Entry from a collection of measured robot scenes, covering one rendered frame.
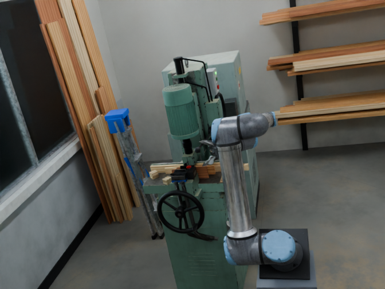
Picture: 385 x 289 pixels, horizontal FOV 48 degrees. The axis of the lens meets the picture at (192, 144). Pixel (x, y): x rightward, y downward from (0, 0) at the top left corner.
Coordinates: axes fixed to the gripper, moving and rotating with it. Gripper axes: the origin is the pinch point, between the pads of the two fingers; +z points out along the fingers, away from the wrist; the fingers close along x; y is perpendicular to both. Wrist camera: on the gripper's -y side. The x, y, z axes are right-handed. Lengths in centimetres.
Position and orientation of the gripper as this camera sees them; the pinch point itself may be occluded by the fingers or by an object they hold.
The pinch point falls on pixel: (200, 153)
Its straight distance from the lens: 253.7
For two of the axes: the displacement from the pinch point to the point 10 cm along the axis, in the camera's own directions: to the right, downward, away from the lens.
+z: -9.0, 2.4, -3.6
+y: 4.1, 1.9, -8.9
